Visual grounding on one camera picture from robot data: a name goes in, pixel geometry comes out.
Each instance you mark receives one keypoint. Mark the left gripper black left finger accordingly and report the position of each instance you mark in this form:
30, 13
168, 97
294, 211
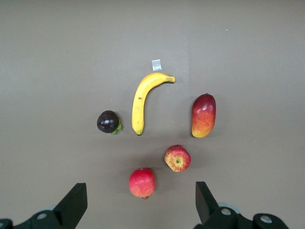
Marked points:
71, 207

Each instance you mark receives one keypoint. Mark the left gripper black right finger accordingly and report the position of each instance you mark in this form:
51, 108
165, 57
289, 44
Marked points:
206, 205

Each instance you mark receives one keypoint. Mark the red yellow apple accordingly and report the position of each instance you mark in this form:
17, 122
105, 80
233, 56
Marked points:
177, 158

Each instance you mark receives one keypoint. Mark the yellow banana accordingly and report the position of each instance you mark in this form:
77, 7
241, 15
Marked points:
138, 107

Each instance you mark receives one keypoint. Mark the red pomegranate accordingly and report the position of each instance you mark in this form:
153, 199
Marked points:
142, 182

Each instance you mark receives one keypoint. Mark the red yellow mango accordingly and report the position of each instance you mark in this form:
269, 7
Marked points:
203, 117

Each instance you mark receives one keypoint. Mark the dark purple eggplant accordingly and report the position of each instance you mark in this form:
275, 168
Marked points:
107, 121

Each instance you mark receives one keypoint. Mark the small clear tape piece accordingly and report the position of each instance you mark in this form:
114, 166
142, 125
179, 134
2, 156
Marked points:
156, 65

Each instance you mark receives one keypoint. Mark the brown table cover sheet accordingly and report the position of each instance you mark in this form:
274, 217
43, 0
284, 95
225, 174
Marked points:
71, 47

